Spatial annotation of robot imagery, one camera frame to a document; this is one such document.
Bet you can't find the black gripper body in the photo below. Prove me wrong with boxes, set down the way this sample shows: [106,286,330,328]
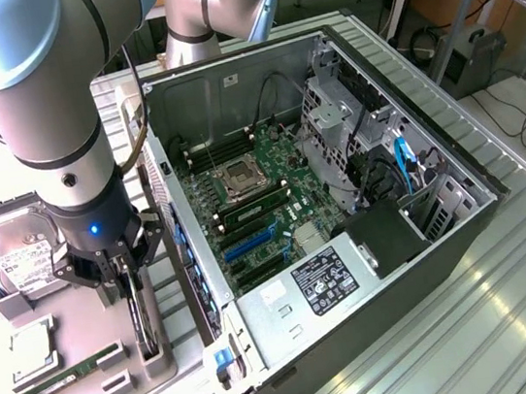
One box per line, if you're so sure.
[48,173,147,259]

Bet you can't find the graphics card with fan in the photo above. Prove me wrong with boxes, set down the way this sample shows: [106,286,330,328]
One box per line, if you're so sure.
[118,264,163,361]

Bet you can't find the grey parts rack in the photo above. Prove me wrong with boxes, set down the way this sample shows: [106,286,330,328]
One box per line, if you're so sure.
[0,249,183,394]

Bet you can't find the silver hard disk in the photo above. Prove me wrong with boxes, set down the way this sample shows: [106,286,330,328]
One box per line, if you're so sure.
[0,199,78,308]

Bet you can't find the silver CPU chip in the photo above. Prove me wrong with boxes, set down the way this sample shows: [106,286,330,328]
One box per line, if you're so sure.
[6,325,59,385]

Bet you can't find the loose green RAM stick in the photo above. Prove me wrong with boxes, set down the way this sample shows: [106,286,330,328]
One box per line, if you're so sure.
[0,342,126,394]

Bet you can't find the black long expansion slot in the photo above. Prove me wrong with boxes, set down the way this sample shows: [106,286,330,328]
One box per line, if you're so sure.
[233,264,291,298]
[228,250,285,283]
[216,219,272,252]

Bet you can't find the blue expansion slot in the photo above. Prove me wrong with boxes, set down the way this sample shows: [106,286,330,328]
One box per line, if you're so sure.
[221,231,278,263]

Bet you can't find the socket locking lever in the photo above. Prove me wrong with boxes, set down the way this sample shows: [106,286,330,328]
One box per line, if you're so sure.
[199,131,221,177]

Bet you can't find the installed green RAM stick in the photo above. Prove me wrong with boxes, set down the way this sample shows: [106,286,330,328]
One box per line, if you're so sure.
[217,186,292,227]

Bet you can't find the black RAM slot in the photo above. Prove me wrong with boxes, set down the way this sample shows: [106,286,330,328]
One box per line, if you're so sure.
[187,144,261,175]
[184,139,258,168]
[183,133,255,163]

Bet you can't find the metal CPU socket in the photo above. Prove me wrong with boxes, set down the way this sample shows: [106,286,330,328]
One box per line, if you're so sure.
[208,153,275,206]

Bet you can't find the blue case latch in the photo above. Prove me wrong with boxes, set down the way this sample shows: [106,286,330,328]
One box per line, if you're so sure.
[212,346,235,374]

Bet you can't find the silver power supply unit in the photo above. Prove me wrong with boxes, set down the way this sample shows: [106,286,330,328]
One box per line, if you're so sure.
[227,224,400,374]

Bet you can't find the silver chipset heatsink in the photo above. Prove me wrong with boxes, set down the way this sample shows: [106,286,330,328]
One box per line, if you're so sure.
[289,221,326,256]

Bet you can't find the green motherboard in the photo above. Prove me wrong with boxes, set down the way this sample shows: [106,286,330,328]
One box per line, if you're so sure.
[168,113,360,306]

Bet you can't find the silver metal disk bay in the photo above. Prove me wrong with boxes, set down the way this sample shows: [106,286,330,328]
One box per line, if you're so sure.
[295,67,394,204]

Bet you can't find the open black PC case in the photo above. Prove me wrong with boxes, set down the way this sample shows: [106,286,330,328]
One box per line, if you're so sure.
[109,1,526,394]

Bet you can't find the black floor machine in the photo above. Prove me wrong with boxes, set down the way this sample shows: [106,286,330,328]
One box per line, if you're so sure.
[433,23,514,103]

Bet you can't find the olive gripper cable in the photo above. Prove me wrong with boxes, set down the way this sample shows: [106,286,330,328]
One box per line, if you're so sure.
[100,40,158,175]

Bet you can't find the long black wire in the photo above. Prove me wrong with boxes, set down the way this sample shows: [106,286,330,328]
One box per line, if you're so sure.
[245,67,312,129]

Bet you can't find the black wire bundle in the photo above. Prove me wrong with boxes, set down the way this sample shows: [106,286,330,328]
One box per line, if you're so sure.
[343,141,414,210]

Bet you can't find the blue wire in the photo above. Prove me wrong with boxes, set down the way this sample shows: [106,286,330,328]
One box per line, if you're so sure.
[392,133,424,198]

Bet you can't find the black coiled floor cable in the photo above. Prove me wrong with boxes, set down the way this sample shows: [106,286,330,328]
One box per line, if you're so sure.
[407,23,442,64]

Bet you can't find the black cable on white table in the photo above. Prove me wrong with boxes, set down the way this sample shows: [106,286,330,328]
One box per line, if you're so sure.
[468,83,526,199]

